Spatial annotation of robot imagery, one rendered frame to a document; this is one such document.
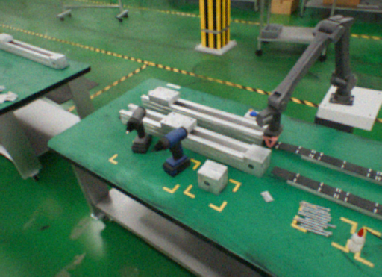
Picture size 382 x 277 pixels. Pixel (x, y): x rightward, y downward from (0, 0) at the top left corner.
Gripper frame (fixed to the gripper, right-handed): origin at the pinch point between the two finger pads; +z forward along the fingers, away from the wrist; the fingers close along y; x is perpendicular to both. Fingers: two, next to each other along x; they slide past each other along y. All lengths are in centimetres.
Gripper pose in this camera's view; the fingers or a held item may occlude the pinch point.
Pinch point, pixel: (271, 142)
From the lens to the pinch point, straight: 157.1
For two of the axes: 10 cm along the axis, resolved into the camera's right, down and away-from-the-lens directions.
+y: -5.7, 5.3, -6.3
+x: 8.2, 3.0, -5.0
